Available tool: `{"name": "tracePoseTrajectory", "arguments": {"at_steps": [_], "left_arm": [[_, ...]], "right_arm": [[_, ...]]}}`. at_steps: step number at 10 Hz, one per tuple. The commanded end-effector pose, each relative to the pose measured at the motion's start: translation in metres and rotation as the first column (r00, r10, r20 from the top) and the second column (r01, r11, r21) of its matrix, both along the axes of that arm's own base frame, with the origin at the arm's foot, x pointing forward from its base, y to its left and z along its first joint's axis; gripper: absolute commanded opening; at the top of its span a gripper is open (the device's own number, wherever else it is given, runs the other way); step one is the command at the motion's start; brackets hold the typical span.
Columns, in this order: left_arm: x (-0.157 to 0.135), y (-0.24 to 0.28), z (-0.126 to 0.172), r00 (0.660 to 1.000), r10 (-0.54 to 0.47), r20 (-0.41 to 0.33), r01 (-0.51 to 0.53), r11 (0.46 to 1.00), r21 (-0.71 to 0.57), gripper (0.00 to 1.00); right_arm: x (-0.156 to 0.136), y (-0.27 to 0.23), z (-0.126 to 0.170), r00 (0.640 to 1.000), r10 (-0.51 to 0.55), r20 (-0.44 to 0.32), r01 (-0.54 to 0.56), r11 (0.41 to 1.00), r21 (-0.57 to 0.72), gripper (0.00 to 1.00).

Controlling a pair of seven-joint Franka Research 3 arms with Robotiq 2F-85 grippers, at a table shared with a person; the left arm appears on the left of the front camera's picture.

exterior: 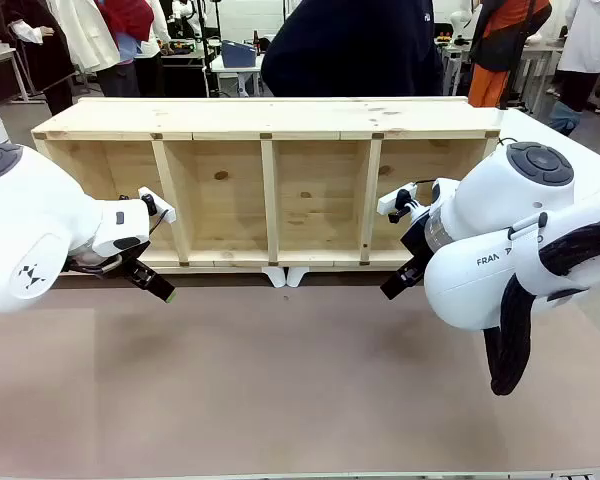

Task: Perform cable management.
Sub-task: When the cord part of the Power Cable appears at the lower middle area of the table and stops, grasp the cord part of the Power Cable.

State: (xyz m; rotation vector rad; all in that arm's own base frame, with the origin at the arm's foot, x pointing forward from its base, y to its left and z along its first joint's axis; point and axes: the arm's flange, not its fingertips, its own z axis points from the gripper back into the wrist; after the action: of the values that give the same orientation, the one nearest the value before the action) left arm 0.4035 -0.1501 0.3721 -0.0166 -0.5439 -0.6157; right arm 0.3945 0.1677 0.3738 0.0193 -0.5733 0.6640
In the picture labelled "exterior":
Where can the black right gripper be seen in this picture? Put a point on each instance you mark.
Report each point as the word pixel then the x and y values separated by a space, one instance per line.
pixel 419 245

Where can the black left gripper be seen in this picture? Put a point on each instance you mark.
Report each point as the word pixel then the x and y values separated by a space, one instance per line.
pixel 136 267

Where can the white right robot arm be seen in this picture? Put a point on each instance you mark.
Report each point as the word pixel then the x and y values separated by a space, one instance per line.
pixel 480 280

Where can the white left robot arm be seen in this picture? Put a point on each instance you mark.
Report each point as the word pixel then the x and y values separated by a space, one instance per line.
pixel 30 225

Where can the brown table mat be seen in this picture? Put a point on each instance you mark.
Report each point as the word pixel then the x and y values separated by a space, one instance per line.
pixel 280 380

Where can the wooden four-compartment shelf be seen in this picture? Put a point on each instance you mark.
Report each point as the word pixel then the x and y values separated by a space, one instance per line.
pixel 280 120

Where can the person in dark sweater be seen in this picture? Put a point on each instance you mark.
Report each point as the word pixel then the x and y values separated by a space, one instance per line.
pixel 350 50

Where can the blue box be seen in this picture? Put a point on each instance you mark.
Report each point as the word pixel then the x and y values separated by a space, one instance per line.
pixel 239 55

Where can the mannequin in black coat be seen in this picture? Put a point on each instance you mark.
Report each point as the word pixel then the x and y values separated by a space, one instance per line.
pixel 45 55

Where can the person with red scarf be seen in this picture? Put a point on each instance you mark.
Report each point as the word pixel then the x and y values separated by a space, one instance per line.
pixel 125 30

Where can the white coat on mannequin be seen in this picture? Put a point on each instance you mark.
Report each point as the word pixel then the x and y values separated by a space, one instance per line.
pixel 90 35

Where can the person in orange clothes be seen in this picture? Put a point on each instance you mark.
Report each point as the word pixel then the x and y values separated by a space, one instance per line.
pixel 505 35

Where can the white lab table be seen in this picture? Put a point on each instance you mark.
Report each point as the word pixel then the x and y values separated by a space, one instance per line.
pixel 0 55

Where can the person in white lab coat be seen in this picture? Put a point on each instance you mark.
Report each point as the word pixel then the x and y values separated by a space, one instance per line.
pixel 587 40

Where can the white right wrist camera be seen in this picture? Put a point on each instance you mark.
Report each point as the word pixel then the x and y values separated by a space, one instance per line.
pixel 395 198

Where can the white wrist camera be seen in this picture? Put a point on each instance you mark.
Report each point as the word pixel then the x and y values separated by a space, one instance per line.
pixel 395 198
pixel 161 204

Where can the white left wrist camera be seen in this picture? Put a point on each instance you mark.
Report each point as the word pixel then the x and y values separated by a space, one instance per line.
pixel 161 204

